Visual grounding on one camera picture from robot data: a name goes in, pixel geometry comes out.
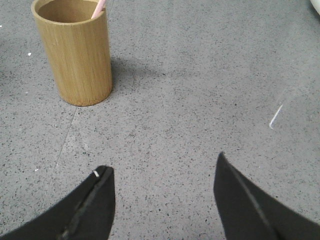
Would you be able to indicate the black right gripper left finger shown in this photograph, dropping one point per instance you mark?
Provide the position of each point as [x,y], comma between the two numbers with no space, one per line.
[87,213]

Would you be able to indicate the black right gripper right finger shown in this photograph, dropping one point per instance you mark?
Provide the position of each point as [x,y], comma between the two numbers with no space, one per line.
[249,213]

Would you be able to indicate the bamboo wooden cup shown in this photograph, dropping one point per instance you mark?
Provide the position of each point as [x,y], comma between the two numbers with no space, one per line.
[77,48]

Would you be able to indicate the white appliance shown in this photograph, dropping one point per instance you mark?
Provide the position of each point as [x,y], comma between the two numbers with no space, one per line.
[316,5]

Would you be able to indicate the pink chopstick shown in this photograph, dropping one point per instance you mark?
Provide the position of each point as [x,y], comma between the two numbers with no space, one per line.
[99,7]

